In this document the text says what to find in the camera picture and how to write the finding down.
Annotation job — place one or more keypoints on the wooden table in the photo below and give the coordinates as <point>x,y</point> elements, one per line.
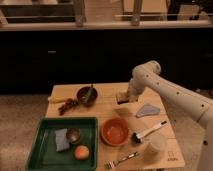
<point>106,107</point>

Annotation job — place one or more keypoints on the peach fruit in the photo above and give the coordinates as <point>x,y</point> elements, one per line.
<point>81,152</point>

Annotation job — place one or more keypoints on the red orange bowl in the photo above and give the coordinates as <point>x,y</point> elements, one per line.
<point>114,132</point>

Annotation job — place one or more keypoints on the silver fork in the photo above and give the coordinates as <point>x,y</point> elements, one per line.
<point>113,164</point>

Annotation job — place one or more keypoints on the small metal cup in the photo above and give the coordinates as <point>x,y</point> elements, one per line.
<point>73,135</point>

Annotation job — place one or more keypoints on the tan eraser block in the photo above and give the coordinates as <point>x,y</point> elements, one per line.
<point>121,98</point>

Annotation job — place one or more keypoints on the dried red chili bunch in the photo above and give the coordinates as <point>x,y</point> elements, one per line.
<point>69,104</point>

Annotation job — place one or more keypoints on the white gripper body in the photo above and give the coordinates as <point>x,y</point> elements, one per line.
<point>132,92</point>

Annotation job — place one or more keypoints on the green spoon in bowl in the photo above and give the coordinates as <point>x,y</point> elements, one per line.
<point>88,94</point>

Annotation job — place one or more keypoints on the green plastic tray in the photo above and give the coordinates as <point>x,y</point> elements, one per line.
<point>43,155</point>

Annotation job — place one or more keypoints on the white cup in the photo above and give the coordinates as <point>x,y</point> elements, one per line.
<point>157,144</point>

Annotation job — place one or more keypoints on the grey blue cloth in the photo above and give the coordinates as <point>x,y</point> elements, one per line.
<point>147,110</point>

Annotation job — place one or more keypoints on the yellow banana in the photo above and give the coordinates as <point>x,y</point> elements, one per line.
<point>56,100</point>

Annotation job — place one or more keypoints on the dark brown bowl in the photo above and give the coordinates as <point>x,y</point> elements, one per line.
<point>81,93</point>

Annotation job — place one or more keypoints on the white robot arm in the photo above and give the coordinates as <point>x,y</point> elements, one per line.
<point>199,108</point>

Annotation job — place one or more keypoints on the blue sponge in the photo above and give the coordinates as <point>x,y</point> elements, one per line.
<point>61,140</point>

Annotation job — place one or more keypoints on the white handled black brush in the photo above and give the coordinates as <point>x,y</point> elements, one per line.
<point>138,137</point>

